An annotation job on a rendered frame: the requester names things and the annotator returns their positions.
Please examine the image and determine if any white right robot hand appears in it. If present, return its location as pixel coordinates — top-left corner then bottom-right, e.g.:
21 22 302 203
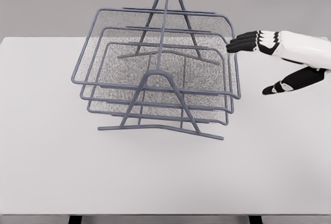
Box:
225 29 331 96

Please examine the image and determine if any large grey mesh tray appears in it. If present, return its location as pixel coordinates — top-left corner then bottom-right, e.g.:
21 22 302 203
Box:
70 7 243 101

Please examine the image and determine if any small grey mesh tray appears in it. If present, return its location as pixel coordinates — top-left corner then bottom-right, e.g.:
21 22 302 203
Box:
86 41 229 127

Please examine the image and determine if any medium grey mesh tray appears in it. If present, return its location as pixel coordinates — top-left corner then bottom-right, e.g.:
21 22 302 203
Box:
79 26 236 114

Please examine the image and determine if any grey wire rack frame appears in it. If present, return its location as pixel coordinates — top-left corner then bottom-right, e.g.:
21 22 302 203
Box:
97 0 224 141

